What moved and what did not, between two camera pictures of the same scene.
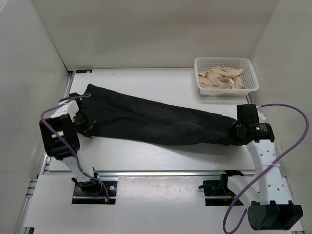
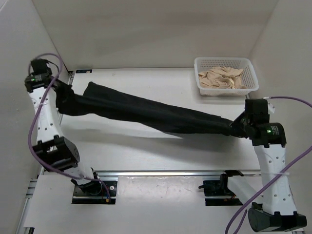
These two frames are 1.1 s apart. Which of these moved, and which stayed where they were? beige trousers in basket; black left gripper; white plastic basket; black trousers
Moved: black left gripper; black trousers
Stayed: beige trousers in basket; white plastic basket
